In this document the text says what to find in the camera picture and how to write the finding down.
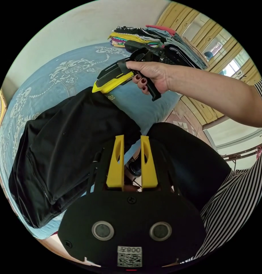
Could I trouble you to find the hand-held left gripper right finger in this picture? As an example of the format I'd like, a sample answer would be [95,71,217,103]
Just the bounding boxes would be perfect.
[140,135,159,189]

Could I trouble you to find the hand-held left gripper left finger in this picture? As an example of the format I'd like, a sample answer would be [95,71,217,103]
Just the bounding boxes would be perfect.
[106,135,125,191]

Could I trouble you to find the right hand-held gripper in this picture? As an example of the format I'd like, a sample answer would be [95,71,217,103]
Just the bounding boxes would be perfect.
[92,47,173,102]

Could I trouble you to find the black long pants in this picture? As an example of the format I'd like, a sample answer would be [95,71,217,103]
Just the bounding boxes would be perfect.
[8,87,142,229]

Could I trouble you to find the person's right forearm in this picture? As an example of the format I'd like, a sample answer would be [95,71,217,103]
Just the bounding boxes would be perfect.
[167,64,262,127]

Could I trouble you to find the person's right hand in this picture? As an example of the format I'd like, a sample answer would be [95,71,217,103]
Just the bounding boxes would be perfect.
[125,61,172,95]

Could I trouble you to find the bed with blue patterned sheet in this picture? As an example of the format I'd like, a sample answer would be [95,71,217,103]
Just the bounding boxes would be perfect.
[0,42,183,241]

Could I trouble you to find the person's body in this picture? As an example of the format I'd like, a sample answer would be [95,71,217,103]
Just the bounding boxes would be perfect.
[124,79,262,264]

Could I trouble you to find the pile of clothes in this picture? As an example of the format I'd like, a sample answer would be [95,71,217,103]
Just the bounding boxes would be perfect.
[107,24,210,70]

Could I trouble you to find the patterned floor mat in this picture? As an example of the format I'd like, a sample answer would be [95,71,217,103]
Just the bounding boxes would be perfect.
[165,106,199,136]

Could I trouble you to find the yellow cupboard with mirrors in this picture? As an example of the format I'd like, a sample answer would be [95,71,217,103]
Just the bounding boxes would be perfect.
[156,1,261,126]

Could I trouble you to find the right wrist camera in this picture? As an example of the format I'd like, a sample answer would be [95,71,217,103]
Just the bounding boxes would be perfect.
[124,40,164,54]

